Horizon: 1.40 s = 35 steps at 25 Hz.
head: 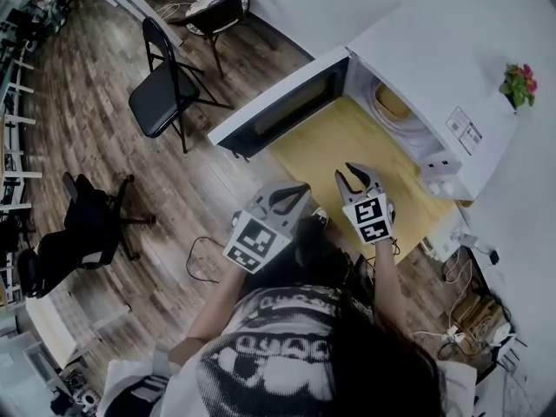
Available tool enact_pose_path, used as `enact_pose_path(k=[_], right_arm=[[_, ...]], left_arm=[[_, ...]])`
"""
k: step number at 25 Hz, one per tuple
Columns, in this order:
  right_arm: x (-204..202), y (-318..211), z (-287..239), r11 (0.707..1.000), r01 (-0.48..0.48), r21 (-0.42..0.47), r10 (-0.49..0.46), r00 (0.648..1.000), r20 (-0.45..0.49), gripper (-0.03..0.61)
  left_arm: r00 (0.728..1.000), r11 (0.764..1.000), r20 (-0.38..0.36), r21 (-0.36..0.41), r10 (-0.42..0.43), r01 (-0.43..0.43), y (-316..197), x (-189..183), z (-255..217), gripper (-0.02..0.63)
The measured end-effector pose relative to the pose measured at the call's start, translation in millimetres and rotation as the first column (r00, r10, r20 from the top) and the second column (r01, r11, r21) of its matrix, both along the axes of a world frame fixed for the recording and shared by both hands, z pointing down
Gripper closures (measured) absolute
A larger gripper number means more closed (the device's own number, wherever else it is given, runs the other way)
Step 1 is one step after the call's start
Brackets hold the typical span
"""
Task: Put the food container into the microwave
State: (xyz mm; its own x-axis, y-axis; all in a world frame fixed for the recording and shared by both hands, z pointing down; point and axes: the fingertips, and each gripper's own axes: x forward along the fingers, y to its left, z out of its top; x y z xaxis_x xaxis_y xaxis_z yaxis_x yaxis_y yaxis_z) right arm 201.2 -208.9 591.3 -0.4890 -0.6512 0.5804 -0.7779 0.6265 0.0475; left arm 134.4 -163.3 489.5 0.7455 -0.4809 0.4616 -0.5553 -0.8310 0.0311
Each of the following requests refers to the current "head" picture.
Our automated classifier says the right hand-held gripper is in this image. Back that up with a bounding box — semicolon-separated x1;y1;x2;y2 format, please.
334;162;397;246

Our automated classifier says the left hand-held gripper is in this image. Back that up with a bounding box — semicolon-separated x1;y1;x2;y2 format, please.
222;181;313;275

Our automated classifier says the white microwave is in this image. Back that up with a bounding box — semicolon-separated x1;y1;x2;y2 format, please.
207;4;529;202

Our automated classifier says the person's right forearm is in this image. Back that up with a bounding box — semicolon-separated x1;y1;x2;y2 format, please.
371;235;410;336

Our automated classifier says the person's left forearm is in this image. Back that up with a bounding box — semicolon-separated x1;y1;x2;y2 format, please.
168;263;261;367

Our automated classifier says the white charger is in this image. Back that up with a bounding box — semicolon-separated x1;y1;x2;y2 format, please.
451;228;480;248

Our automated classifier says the black folding chair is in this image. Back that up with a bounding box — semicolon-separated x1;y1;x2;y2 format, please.
128;17;232;155

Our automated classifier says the white black printed t-shirt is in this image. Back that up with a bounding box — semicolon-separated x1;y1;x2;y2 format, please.
97;284;479;417

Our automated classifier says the white power strip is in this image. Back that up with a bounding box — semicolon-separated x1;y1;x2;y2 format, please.
441;325;467;343

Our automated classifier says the potted plant with pink flowers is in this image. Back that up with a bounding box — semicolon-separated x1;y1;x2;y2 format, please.
498;63;539;112

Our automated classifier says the dark chair with patterned cushion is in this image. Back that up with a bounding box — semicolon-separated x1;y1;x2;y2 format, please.
168;0;259;80

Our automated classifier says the black office chair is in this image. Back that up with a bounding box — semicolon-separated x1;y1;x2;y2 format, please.
17;171;157;300

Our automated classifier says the white router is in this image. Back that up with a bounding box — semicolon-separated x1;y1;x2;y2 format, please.
490;321;519;361

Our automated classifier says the low white cabinet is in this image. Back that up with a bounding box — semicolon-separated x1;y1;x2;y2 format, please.
23;292;132;369

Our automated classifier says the white shelf rack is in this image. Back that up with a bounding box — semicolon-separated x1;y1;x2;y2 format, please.
0;36;44;308

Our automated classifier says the pile of dark equipment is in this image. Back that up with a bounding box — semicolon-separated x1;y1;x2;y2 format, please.
0;0;84;52

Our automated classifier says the black floor cable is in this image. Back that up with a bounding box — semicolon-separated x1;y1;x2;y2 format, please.
186;235;236;286

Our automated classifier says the white cable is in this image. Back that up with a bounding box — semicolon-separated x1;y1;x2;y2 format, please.
441;244;475;284

